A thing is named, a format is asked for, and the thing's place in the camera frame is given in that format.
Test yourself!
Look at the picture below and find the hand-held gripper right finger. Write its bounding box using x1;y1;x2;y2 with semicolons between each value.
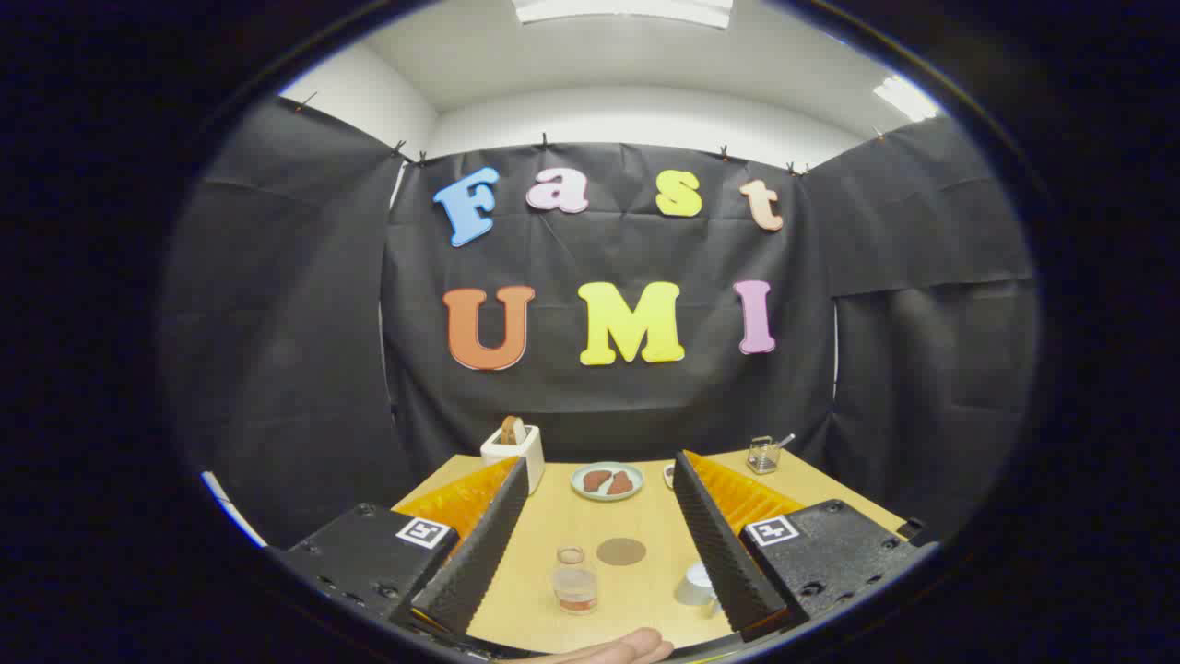
671;450;939;644

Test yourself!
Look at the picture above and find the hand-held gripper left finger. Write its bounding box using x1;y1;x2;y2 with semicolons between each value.
267;456;531;639

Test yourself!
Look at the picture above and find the white cup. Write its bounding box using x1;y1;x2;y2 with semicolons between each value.
675;561;725;619

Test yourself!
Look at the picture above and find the clear juice bottle red collar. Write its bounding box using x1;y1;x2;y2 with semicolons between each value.
551;546;600;616

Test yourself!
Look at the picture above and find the wooden table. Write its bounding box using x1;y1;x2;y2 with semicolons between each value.
392;449;909;656

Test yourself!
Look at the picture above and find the white toaster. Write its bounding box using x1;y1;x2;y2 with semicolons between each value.
480;424;546;496

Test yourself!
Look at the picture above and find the pale green plate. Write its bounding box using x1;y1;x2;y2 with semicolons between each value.
570;461;645;503

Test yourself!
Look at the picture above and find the black backdrop cloth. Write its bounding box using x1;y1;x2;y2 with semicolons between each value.
161;97;1038;550

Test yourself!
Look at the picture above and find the long ceiling light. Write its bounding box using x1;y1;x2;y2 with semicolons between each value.
873;76;939;123
512;0;736;29

